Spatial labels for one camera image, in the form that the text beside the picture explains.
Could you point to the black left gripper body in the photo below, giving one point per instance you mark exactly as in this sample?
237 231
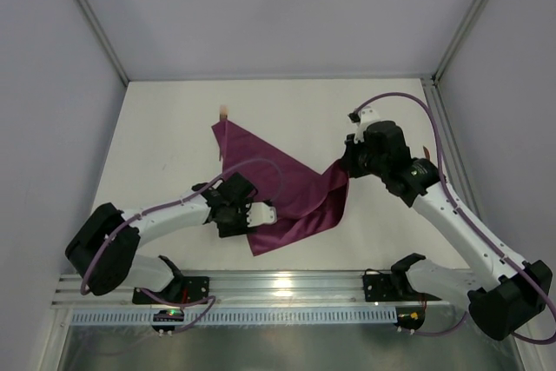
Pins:
237 220

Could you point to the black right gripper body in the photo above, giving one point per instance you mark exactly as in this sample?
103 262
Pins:
354 161

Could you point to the purple cloth napkin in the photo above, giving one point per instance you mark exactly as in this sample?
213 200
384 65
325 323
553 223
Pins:
306 202

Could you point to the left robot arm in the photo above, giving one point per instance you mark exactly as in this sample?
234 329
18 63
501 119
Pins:
104 251

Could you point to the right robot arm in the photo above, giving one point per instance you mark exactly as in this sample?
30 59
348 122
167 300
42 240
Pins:
502 290

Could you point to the left controller board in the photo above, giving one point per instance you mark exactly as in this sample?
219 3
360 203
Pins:
167 320

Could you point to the controller board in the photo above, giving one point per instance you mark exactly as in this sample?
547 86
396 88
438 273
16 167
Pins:
409 319
167 320

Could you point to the right controller board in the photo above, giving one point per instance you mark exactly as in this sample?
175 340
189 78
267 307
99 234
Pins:
409 319

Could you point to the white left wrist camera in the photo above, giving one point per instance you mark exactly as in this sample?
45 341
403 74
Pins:
261 213

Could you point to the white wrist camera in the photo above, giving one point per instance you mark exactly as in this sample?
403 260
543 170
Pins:
363 118
261 213

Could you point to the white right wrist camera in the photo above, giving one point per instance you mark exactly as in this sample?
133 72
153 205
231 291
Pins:
363 118

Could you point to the aluminium right side rail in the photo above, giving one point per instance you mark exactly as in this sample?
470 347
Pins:
453 161

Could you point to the aluminium rail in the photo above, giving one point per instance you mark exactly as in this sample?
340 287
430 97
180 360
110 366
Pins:
453 161
280 289

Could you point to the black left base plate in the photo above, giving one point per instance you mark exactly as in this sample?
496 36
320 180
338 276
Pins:
191 288

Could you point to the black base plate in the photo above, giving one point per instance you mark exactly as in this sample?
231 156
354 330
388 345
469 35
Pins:
387 286
191 288

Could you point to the aluminium front rail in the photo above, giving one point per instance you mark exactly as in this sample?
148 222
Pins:
280 289

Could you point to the slotted grey cable duct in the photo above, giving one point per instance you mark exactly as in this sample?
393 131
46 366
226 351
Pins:
220 316

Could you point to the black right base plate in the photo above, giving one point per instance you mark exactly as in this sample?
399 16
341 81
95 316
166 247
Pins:
387 286

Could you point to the right corner frame post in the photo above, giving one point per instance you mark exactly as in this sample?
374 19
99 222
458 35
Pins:
462 32

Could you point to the corner frame post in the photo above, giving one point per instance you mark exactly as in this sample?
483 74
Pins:
462 32
102 39

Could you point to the left corner frame post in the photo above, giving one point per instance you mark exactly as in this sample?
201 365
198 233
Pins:
102 39

